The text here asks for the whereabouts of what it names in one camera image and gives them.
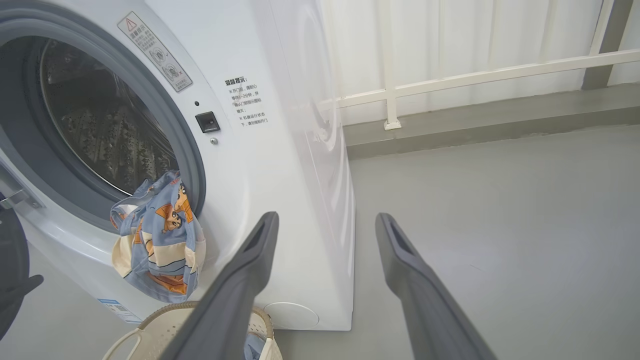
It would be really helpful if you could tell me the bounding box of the blue cartoon print garment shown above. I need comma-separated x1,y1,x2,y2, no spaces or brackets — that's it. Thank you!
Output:
110,170,207,304

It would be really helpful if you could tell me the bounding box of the blue energy label sticker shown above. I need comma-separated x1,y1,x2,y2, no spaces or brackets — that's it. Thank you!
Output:
97,298,143,324

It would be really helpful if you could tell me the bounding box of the white front-load washing machine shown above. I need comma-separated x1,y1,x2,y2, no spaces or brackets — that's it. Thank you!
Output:
0,0,357,332

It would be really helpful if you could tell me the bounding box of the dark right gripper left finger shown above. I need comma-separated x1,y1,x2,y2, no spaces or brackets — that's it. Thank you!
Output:
159,211,280,360

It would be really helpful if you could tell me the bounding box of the grey warning sticker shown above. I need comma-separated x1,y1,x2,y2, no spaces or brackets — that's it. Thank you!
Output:
117,11,193,93

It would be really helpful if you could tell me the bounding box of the white metal railing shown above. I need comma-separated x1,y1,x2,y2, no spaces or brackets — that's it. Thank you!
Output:
320,0,640,131

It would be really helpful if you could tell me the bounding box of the black round glass washer door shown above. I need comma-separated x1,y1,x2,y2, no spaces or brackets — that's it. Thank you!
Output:
0,205,45,341

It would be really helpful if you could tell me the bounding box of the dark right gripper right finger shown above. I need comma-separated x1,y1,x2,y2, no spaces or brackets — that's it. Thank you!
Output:
375,213,498,360

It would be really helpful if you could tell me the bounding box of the cream perforated laundry basket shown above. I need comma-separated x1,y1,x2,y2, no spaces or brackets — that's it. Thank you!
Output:
102,301,283,360

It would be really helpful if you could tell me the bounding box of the light blue orange print garment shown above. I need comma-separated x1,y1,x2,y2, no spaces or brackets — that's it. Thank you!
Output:
244,334,267,360

